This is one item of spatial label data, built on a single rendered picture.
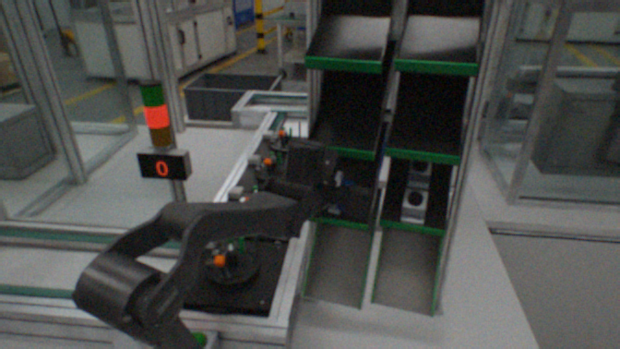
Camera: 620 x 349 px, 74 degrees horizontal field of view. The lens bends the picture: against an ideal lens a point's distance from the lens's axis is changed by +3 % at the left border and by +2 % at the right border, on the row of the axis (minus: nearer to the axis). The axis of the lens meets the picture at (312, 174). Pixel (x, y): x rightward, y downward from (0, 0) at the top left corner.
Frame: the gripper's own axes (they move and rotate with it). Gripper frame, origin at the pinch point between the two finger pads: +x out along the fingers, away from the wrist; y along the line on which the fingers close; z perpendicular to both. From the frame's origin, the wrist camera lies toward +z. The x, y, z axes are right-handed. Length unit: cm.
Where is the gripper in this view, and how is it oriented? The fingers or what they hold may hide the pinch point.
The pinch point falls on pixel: (329, 186)
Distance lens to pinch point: 78.7
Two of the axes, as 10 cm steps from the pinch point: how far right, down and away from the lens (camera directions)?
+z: 1.6, -9.5, -2.5
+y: -9.1, -2.4, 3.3
